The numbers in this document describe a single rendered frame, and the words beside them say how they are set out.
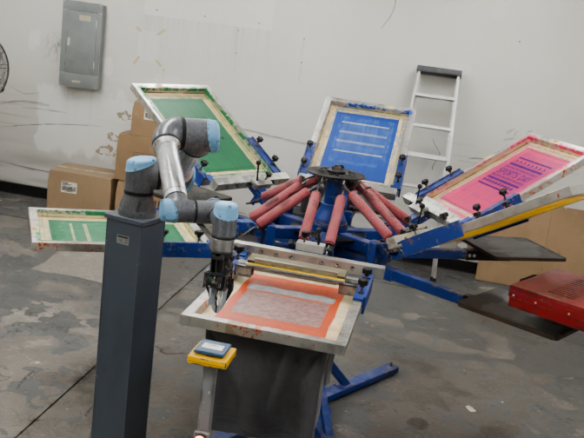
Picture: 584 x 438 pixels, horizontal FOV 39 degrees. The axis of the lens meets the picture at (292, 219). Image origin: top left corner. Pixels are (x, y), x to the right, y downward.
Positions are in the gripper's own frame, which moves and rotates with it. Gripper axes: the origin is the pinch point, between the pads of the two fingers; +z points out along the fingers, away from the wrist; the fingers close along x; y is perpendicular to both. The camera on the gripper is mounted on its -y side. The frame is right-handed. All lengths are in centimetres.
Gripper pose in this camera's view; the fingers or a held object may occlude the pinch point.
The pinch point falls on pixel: (216, 308)
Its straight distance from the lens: 268.6
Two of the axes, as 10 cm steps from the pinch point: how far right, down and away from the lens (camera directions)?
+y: -2.0, 2.1, -9.6
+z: -1.3, 9.6, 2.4
